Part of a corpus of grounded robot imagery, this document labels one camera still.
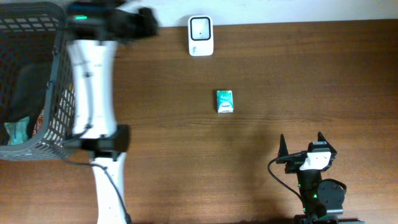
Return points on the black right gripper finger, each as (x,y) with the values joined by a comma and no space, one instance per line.
(321,138)
(283,151)

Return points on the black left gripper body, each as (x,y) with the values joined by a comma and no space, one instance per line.
(140,26)

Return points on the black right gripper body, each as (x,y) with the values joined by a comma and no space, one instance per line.
(296,158)

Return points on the green white tissue pack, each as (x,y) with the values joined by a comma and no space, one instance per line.
(225,102)

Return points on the white bamboo print tube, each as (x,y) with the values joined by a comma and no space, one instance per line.
(17,131)

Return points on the red orange chocolate bar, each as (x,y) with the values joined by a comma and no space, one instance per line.
(38,123)

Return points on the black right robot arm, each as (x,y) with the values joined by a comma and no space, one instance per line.
(322,199)

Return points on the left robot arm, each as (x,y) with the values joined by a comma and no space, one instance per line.
(96,28)

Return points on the white barcode scanner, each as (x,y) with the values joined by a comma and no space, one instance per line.
(200,36)

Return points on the dark grey plastic basket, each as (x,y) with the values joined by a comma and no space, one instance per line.
(36,74)

